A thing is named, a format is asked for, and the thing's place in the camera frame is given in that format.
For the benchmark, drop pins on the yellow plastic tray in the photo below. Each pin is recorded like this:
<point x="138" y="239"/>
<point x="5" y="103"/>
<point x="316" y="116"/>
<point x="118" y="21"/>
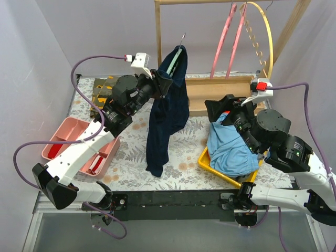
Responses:
<point x="204" y="162"/>

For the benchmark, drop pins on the pink hanger right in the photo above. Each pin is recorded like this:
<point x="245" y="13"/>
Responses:
<point x="236" y="41"/>

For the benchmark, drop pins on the pink divided organizer tray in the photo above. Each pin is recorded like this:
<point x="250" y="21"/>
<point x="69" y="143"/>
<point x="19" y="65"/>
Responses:
<point x="70" y="129"/>

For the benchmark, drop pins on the red white cloth in tray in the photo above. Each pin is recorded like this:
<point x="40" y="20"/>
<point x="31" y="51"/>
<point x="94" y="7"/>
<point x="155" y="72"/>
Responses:
<point x="96" y="165"/>

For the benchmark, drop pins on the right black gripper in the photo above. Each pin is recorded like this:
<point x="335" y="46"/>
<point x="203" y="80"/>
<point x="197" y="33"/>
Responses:
<point x="228" y="110"/>

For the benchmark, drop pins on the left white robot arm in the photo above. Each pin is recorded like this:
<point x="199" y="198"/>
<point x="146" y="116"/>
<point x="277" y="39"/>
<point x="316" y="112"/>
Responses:
<point x="56" y="178"/>

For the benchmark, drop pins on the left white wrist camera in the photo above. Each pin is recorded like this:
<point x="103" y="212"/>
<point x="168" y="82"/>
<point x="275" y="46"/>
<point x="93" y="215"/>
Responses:
<point x="139" y="63"/>

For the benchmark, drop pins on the light blue shorts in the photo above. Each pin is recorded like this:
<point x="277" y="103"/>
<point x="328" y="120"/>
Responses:
<point x="228" y="152"/>

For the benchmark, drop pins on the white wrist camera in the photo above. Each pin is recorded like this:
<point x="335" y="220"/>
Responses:
<point x="260" y="91"/>
<point x="139" y="63"/>

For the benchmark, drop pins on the pink hanger left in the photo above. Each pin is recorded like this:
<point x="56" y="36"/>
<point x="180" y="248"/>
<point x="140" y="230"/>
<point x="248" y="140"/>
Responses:
<point x="222" y="38"/>

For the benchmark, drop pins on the floral table mat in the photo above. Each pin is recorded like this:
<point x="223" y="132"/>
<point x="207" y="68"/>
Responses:
<point x="182" y="172"/>

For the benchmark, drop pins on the pink hanger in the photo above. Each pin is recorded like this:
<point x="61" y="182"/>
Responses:
<point x="222" y="38"/>
<point x="236" y="41"/>

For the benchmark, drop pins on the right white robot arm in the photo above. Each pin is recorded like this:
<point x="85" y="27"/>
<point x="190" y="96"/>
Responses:
<point x="314" y="196"/>

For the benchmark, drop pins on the green hanger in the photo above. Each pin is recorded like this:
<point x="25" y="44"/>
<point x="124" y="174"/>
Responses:
<point x="173" y="63"/>

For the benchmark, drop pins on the wooden clothes rack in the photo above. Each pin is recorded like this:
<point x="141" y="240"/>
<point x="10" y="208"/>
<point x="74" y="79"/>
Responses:
<point x="200" y="89"/>

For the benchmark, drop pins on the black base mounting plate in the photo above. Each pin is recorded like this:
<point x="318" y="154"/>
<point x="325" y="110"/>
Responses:
<point x="175" y="205"/>

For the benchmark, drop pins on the camouflage shorts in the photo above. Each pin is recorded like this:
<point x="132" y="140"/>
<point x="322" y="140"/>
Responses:
<point x="102" y="89"/>

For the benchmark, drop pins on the red cloth in tray front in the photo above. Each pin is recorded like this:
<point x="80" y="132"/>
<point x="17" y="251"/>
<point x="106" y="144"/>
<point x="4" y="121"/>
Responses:
<point x="55" y="148"/>

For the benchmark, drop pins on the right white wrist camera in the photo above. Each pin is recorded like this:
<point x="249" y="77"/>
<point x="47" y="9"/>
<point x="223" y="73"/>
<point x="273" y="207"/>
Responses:
<point x="260" y="91"/>

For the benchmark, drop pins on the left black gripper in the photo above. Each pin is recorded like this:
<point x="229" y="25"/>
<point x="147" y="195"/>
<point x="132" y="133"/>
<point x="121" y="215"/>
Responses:
<point x="158" y="85"/>

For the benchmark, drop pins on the navy blue shorts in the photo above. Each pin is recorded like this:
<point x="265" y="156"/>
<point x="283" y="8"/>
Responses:
<point x="168" y="115"/>

